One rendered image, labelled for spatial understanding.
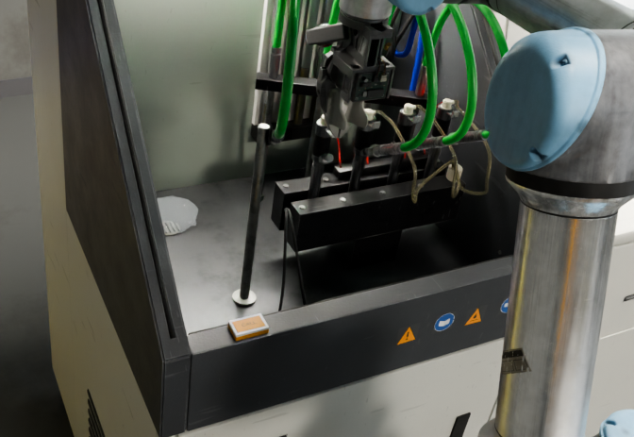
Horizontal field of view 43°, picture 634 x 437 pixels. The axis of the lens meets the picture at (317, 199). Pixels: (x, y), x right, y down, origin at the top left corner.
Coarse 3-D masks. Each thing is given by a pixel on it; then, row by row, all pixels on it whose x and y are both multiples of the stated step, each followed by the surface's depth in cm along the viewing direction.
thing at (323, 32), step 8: (320, 24) 125; (328, 24) 125; (336, 24) 118; (312, 32) 124; (320, 32) 122; (328, 32) 120; (336, 32) 118; (344, 32) 116; (312, 40) 124; (320, 40) 122; (328, 40) 120; (336, 40) 118; (344, 40) 119
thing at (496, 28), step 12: (444, 12) 137; (492, 12) 128; (492, 24) 127; (432, 36) 141; (504, 36) 126; (504, 48) 125; (420, 72) 145; (420, 84) 146; (420, 96) 148; (468, 132) 137; (480, 132) 133; (456, 144) 141
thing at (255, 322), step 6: (246, 318) 115; (252, 318) 115; (258, 318) 115; (234, 324) 113; (240, 324) 113; (246, 324) 114; (252, 324) 114; (258, 324) 114; (264, 324) 114; (240, 330) 112; (264, 330) 114; (234, 336) 112; (246, 336) 113; (252, 336) 113
